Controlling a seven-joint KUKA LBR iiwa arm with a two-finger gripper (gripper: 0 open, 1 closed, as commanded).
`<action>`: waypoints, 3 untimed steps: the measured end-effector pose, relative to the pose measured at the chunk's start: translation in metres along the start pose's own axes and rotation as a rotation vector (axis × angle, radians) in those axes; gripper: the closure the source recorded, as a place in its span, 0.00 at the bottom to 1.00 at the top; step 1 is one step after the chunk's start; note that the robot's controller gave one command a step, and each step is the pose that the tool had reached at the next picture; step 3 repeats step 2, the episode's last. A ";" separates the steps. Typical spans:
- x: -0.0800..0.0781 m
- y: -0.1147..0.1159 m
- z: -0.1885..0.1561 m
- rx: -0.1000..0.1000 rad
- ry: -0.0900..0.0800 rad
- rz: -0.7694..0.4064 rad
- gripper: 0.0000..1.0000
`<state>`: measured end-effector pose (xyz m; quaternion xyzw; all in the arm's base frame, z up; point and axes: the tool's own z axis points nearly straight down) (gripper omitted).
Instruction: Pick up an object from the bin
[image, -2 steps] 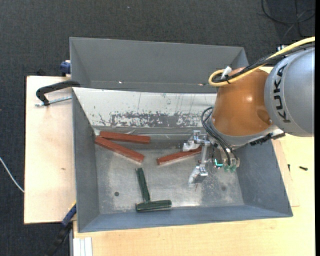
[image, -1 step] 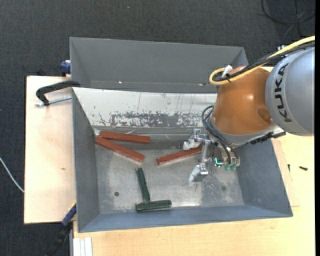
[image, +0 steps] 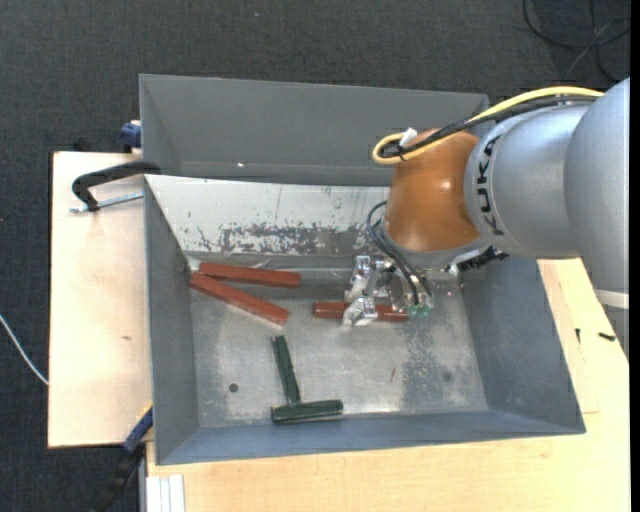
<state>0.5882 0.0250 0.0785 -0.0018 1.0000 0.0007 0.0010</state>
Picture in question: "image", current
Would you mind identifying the red-brown flat block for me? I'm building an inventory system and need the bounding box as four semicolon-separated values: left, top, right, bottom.
198;261;302;290
311;300;410;323
188;271;291;327

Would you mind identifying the dark green flat block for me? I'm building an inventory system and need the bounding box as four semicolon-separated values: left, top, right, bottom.
269;334;303;407
270;398;345;426

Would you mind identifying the grey metal bin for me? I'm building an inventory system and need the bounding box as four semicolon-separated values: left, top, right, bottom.
138;73;587;466

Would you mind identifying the black cylinder on white bracket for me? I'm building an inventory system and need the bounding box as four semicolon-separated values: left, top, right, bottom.
446;246;510;277

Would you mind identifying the pale wood flat board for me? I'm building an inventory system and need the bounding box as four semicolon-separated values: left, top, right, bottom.
47;150;154;450

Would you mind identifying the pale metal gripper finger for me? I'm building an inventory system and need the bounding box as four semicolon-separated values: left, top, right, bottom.
344;254;376;302
341;296;380;327

